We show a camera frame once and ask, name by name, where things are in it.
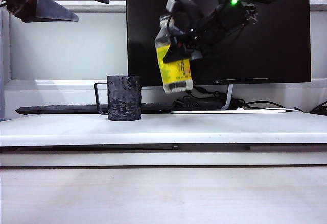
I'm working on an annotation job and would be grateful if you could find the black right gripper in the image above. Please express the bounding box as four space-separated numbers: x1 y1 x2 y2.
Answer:
162 0 205 64

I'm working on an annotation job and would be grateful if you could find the clear bottle with yellow label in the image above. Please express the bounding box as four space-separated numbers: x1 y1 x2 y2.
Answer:
155 14 194 95

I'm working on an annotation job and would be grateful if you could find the black power adapter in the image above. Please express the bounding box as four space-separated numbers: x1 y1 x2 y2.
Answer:
173 95 223 111

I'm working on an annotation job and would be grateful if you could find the white raised platform board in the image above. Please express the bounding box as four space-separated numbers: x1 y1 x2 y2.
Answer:
0 111 327 148

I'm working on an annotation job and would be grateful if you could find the black AOC computer monitor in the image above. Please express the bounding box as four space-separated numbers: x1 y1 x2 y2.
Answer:
125 0 312 110

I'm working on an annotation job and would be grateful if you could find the black computer keyboard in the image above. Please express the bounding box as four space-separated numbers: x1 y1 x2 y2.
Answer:
14 102 174 115

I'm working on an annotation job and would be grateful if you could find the grey aluminium partition frame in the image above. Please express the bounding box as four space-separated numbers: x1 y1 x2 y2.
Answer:
0 0 327 92

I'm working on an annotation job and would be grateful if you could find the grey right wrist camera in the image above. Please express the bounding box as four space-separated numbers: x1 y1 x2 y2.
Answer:
165 0 181 12

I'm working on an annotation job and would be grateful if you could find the silver flat base plate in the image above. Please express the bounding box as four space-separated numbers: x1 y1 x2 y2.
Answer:
170 108 287 114

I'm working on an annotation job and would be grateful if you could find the black textured cup with handle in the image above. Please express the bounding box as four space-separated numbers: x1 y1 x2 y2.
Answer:
94 75 142 121

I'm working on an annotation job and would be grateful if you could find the black cable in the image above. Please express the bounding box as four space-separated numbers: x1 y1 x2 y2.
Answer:
233 98 305 113
308 101 327 114

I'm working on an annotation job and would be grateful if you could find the white cable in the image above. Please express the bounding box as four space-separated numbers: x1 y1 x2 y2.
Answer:
237 107 295 113

